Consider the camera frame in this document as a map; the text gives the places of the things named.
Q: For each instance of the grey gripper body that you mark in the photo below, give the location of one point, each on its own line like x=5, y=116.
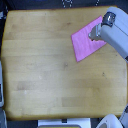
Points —
x=95, y=33

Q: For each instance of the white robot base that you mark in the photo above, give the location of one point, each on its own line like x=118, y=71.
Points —
x=110, y=121

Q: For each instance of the pink cloth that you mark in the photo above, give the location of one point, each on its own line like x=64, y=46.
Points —
x=82, y=44

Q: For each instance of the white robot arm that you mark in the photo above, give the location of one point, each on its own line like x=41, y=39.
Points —
x=114, y=30

